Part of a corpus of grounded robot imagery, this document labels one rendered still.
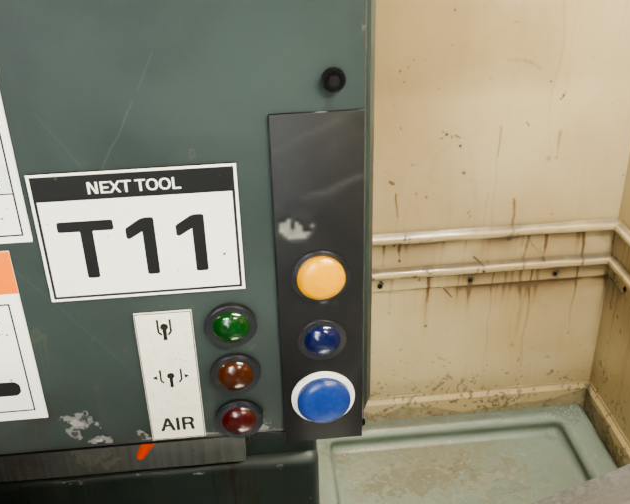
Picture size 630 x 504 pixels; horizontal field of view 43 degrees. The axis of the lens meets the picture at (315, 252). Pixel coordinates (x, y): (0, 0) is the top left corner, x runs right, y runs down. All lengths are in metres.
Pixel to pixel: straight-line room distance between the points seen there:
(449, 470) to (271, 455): 0.53
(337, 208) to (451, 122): 1.14
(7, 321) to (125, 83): 0.14
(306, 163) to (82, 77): 0.11
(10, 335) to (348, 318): 0.18
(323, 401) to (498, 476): 1.39
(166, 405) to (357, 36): 0.23
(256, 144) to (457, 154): 1.19
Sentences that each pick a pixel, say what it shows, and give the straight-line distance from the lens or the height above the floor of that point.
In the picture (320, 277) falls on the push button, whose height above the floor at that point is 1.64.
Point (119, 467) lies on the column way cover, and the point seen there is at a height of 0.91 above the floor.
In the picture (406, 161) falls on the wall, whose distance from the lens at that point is 1.54.
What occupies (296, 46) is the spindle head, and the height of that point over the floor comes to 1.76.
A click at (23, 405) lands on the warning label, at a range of 0.47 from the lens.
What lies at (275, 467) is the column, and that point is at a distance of 1.41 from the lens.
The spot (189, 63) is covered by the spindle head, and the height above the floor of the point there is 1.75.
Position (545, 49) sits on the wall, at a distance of 1.54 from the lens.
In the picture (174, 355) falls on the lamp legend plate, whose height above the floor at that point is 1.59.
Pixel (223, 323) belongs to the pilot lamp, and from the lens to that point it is 0.42.
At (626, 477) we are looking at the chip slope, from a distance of 1.56.
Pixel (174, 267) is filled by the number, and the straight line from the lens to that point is 0.41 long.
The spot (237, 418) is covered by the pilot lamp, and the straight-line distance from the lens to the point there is 0.46.
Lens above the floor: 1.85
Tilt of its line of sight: 29 degrees down
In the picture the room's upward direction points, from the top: 1 degrees counter-clockwise
